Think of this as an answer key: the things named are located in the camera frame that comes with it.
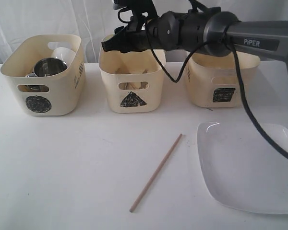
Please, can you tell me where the stainless steel bowl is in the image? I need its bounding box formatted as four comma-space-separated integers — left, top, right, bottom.
18, 85, 49, 92

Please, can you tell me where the cream bin with circle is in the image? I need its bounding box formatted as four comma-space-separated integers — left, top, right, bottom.
0, 34, 85, 116

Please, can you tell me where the cream bin with triangle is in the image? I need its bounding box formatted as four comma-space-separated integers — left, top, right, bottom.
99, 48, 165, 113

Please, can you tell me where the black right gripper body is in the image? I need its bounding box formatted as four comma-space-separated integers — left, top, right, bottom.
127, 11, 182, 52

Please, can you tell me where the white curtain backdrop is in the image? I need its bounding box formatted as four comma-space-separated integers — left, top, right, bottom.
0, 0, 288, 63

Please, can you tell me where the black camera cable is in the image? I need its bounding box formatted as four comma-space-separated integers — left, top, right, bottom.
116, 0, 288, 165

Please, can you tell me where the steel mug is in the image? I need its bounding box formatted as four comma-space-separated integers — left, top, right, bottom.
25, 57, 68, 78

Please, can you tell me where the cream bin with square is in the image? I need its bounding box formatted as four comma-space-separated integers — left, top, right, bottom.
184, 50, 261, 109

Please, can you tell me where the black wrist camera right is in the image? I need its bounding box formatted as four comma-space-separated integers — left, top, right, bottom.
112, 0, 157, 18

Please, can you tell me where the white round bowl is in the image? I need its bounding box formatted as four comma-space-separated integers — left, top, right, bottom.
51, 47, 76, 67

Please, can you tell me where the white square plate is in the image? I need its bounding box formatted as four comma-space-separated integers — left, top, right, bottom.
197, 122, 288, 215

